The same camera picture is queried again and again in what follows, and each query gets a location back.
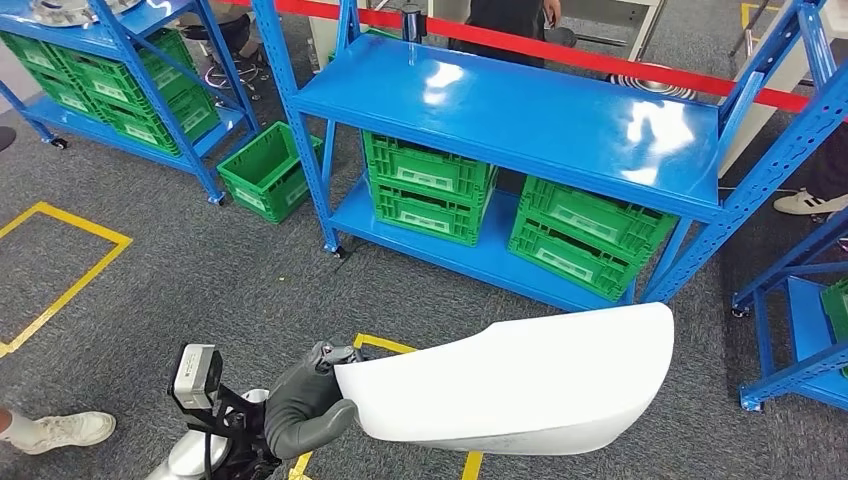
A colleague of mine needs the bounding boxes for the black round ridged stool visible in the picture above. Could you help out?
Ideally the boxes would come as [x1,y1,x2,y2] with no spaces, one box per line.
[203,56,270,102]
[606,62,697,102]

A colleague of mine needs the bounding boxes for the white table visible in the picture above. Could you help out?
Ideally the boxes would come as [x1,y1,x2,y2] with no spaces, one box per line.
[307,16,346,71]
[563,0,667,62]
[718,0,848,179]

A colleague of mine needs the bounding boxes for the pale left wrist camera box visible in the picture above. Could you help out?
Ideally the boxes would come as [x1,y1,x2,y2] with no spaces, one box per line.
[170,344,225,412]

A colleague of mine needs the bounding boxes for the blue metal shelf rack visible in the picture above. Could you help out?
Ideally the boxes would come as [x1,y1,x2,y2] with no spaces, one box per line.
[0,0,261,205]
[251,0,848,313]
[731,205,848,413]

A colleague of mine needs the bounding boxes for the yellow floor tape square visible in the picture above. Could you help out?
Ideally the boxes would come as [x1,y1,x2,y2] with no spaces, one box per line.
[288,333,485,480]
[0,201,134,359]

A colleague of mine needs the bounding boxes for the chrome barrier post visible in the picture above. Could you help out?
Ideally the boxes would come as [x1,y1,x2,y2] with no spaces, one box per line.
[400,3,429,44]

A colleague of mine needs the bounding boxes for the grey metal frame legs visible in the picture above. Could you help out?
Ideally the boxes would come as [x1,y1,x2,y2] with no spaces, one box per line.
[728,0,773,58]

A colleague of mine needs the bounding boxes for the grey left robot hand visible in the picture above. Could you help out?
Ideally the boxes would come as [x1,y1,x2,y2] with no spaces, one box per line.
[263,341,364,462]

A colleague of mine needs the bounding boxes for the red barrier belt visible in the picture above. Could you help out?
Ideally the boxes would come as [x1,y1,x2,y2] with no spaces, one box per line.
[218,0,813,114]

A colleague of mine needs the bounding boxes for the silver metal part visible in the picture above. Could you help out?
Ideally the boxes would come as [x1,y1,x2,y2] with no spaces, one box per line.
[29,0,144,28]

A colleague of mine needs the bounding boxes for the white curved plastic part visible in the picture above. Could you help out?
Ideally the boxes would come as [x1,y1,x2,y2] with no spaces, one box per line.
[333,302,676,457]

